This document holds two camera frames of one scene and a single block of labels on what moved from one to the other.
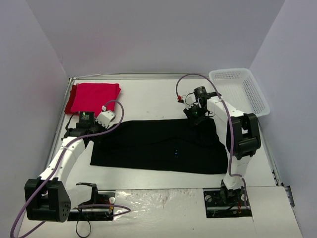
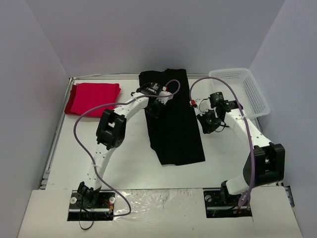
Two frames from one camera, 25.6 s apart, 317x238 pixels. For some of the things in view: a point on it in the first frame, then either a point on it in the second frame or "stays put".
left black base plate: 95,214 stays put
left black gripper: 94,129 → 153,109
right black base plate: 223,203 stays put
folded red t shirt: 90,97 stays put
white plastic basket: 238,87 stays put
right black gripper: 194,114 → 206,122
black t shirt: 171,146 → 173,133
